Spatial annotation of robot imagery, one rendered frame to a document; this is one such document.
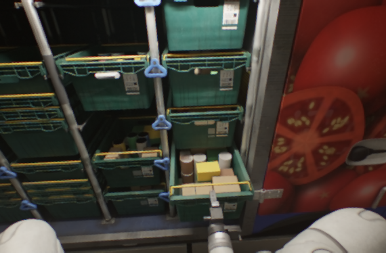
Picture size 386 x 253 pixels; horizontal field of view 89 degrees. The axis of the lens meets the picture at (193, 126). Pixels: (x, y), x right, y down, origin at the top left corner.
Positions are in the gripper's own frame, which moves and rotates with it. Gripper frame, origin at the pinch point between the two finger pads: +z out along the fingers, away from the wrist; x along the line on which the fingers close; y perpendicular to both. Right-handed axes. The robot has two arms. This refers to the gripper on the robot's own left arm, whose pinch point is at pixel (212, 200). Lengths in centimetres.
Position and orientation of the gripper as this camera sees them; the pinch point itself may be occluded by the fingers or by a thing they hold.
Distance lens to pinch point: 99.5
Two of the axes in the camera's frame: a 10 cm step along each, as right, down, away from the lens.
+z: -0.6, -5.3, 8.4
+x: 0.2, 8.4, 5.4
